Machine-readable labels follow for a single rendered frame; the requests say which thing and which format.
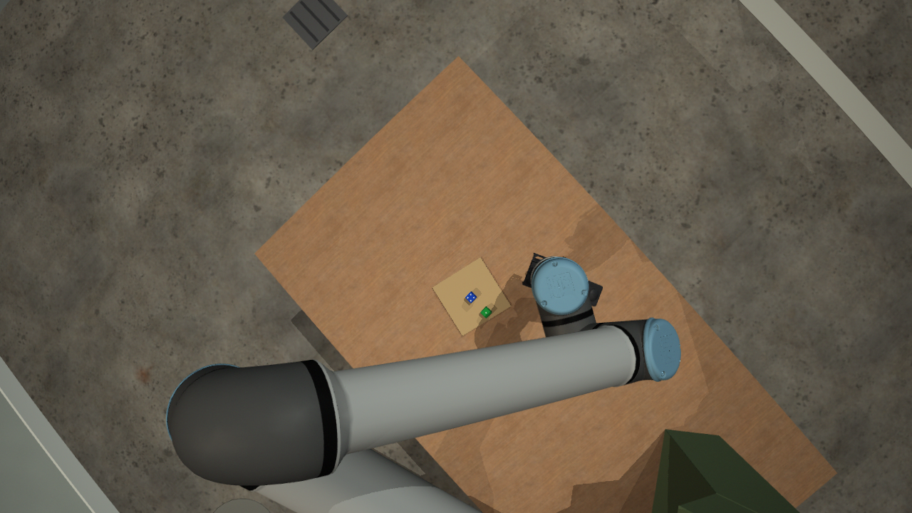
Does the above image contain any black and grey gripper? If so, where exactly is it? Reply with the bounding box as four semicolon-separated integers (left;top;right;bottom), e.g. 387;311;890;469
522;253;546;288

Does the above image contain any tan square mat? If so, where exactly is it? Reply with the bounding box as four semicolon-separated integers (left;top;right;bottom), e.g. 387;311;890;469
433;257;511;336

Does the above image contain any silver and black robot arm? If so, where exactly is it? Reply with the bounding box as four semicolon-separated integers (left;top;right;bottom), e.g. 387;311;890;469
166;256;681;513

